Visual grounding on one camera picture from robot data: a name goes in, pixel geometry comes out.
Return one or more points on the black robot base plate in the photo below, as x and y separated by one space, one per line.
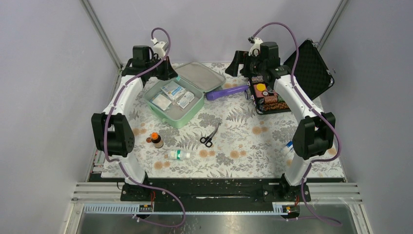
214 194

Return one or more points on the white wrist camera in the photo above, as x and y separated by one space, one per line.
255 48
160 47

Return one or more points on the purple cylindrical tube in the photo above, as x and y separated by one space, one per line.
213 95

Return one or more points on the black scissors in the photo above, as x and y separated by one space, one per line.
207 140

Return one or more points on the white bottle green label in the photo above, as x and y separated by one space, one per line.
178 155

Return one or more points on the black poker chip case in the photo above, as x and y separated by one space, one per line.
311 74

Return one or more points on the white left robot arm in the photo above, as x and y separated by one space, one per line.
112 131

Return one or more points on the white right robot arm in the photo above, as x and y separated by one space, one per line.
314 134

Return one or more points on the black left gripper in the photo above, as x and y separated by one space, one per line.
169 72

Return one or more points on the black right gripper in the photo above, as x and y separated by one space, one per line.
240 57

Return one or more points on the brown bottle orange cap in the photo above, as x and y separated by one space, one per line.
156 140

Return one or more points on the white gauze packet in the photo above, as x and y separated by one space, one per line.
161 101

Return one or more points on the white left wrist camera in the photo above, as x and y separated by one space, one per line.
160 47

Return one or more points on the mint green medicine case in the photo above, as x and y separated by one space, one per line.
178 100

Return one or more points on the blue white wipes packet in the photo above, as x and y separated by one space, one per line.
173 90

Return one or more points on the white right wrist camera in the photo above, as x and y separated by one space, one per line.
255 48

